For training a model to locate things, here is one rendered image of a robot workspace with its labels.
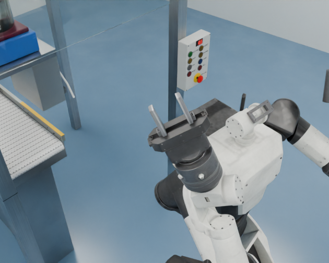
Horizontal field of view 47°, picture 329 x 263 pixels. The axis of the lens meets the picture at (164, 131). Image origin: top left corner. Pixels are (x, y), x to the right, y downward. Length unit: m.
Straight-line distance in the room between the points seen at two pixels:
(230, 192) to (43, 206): 1.38
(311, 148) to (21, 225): 1.17
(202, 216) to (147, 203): 1.75
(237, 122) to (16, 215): 1.00
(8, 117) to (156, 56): 2.47
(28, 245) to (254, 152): 1.12
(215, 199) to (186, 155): 0.13
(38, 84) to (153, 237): 1.34
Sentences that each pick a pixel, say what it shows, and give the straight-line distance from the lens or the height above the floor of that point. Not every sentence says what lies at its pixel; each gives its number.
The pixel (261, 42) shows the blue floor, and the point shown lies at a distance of 4.54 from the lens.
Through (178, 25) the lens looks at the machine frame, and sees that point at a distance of 1.80.
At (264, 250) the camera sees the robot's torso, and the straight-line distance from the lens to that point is 1.55.
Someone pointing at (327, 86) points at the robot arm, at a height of 1.42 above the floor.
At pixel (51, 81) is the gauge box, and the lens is 1.50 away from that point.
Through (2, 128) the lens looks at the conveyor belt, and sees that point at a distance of 1.87.
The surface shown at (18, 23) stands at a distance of 1.28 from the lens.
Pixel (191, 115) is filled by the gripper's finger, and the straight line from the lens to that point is 0.72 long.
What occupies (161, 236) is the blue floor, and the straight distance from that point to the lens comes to 2.47.
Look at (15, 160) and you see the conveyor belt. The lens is 1.68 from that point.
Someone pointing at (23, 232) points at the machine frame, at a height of 0.68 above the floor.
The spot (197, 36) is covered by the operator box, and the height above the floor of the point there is 1.21.
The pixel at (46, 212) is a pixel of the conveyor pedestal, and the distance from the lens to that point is 2.10.
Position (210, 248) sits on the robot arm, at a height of 1.21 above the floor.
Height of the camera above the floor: 2.06
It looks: 41 degrees down
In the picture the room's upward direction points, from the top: straight up
